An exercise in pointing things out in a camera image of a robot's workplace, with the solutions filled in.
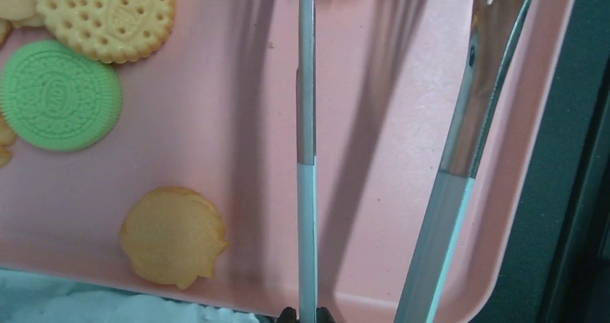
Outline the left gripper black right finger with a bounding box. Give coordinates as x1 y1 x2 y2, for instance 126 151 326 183
316 307 334 323

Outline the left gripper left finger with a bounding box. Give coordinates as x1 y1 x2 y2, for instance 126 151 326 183
277 307 298 323

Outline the metal tongs white handle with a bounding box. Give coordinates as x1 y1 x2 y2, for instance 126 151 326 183
296 0 532 322

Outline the pink cookie tray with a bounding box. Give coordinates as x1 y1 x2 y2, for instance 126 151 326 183
1 0 574 322

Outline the pink and green cookie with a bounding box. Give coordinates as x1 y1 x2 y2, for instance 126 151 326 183
1 40 123 152

